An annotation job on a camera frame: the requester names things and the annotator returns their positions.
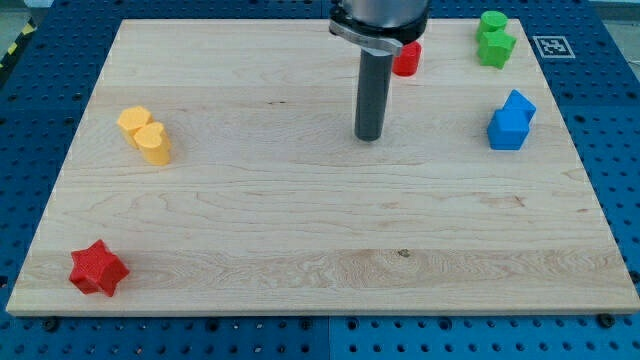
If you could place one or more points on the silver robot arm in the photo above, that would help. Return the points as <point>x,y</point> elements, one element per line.
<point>379,27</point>

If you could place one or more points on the green star block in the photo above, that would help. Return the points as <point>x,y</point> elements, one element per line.
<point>495,48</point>

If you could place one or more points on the blue cube block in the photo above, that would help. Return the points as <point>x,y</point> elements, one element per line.
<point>508,129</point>

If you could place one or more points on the wooden board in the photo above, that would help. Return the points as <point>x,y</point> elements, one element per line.
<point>271,206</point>

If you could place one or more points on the red star block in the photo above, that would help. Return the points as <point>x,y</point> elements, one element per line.
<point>97,269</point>

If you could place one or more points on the blue triangle block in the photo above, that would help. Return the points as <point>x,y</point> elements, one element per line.
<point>517,101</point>

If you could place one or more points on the red cylinder block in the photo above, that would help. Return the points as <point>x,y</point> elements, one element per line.
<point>407,63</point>

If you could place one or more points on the white fiducial marker tag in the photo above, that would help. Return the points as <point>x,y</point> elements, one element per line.
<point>553,47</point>

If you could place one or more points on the yellow hexagon block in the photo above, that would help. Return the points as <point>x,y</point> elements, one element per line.
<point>131,120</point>

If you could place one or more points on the green cylinder block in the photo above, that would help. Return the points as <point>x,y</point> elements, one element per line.
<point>490,21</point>

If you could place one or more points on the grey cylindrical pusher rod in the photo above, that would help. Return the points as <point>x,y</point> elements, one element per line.
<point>373,86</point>

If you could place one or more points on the yellow heart block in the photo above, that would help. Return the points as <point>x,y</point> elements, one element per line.
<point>154,144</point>

